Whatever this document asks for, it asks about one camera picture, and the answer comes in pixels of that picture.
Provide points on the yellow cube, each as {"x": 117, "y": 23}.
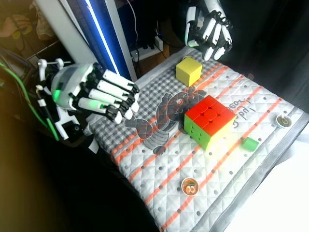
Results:
{"x": 188, "y": 71}

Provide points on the Rubik's cube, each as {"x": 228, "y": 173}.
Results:
{"x": 210, "y": 118}

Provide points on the white power strip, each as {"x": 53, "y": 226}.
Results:
{"x": 147, "y": 52}

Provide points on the grey quilt with printed bear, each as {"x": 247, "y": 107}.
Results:
{"x": 183, "y": 159}

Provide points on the toy bowl with eggs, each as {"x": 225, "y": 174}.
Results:
{"x": 190, "y": 186}

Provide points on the green toy cylinder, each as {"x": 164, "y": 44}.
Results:
{"x": 249, "y": 144}

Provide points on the toy bowl with spoon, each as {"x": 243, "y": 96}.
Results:
{"x": 283, "y": 121}

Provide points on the white post with blue strip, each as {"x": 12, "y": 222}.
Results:
{"x": 72, "y": 36}

